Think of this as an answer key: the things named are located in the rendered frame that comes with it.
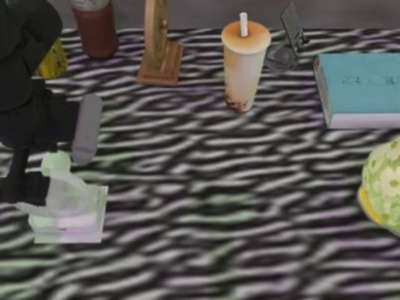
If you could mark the wooden stand with disc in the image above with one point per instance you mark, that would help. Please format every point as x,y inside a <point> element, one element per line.
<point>161,53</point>

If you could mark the grey rounded bar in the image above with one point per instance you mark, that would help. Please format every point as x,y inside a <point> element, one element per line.
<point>87,125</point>

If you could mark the yellow box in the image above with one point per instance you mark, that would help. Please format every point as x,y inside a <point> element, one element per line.
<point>54,61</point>

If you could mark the brown bottle with grey cap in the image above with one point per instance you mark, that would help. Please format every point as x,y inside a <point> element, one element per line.
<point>97,28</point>

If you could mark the milk tea cup with straw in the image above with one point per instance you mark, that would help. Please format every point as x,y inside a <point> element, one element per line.
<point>242,65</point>

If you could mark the black phone stand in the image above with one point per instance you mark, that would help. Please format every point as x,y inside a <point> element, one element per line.
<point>287,47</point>

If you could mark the blue hardcover book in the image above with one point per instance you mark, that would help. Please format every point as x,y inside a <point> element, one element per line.
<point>362,87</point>

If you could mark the green floral bowl yellow rim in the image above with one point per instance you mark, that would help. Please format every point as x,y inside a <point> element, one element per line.
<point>386,184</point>

